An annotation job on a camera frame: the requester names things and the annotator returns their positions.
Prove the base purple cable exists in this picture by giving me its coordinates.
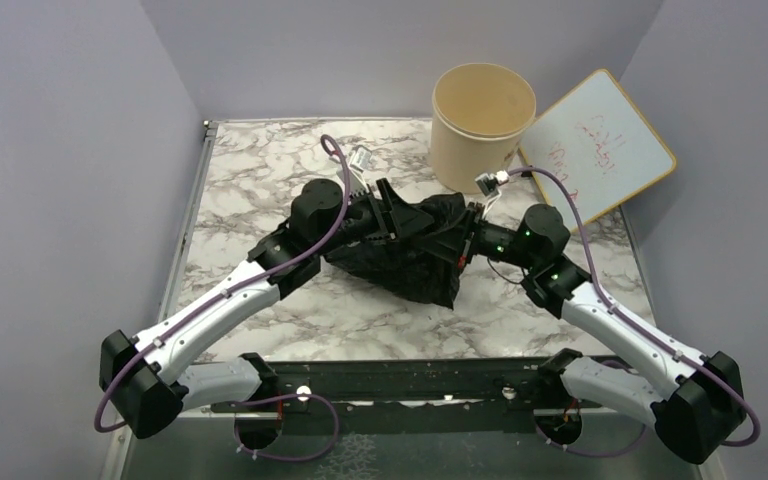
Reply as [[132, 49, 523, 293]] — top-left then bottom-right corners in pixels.
[[534, 360, 650, 461], [233, 386, 344, 463]]

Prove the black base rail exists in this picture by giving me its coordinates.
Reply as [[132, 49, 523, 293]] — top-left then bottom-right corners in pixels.
[[198, 355, 647, 435]]

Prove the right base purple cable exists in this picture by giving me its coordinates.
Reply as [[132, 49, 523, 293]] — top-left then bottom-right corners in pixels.
[[534, 360, 650, 461]]

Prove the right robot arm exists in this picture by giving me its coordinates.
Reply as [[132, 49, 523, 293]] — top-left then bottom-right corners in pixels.
[[414, 204, 748, 464]]

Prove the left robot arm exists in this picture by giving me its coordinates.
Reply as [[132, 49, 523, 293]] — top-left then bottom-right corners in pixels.
[[94, 179, 434, 439]]

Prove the white board with wooden frame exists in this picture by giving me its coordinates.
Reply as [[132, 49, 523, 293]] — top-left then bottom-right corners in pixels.
[[520, 69, 676, 224]]

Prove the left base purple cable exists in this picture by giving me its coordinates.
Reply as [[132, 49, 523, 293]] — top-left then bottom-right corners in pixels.
[[233, 386, 344, 463]]

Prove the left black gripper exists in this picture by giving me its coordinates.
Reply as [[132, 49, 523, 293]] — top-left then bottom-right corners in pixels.
[[315, 178, 434, 257]]

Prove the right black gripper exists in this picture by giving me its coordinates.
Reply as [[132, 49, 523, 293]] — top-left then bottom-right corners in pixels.
[[415, 203, 539, 271]]

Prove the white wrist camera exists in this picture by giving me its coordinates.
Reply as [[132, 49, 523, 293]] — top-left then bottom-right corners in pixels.
[[475, 170, 510, 210], [347, 145, 373, 198]]

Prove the beige round trash bin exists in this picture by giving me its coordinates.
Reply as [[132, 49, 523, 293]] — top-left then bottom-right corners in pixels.
[[428, 63, 537, 194]]

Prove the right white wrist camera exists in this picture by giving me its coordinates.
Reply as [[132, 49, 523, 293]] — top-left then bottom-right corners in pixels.
[[475, 170, 510, 210]]

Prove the black plastic trash bag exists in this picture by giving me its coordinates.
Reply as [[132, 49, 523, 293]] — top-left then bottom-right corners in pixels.
[[322, 192, 475, 311]]

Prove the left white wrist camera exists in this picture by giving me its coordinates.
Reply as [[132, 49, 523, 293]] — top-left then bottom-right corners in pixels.
[[347, 145, 373, 198]]

